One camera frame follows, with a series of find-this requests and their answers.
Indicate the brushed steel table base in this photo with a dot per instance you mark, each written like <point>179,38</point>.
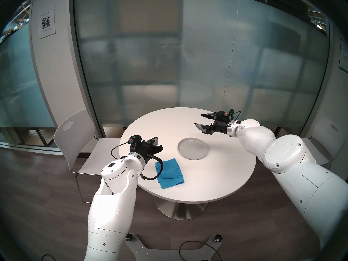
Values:
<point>180,210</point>

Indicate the white plastic chair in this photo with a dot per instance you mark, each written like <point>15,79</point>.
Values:
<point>323,143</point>
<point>74,132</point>

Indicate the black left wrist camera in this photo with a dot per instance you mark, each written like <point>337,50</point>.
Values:
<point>135,139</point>

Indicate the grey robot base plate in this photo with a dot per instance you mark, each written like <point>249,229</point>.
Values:
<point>168,253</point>

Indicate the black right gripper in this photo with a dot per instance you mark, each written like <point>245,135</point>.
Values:
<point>219,126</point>

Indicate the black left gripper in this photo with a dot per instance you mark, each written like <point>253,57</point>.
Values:
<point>142,150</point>

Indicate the grey round plate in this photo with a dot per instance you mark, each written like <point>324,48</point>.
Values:
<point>193,148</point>

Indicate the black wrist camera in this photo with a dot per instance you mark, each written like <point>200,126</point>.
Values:
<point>222,114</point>
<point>135,139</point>

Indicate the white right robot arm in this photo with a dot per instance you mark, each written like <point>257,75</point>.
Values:
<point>288,154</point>

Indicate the white QR code sign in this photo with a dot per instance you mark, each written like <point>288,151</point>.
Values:
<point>47,22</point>

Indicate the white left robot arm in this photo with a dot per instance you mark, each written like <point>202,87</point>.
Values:
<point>114,203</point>

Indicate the blue cloth napkin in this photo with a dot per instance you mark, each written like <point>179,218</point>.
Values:
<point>170,176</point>

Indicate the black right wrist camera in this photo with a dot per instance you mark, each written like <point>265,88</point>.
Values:
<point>222,114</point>

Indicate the black star knob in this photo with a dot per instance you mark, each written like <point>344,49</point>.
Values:
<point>218,238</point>
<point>129,236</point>

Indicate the black metal shelf frame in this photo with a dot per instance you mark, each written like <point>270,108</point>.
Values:
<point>276,131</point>
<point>39,138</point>

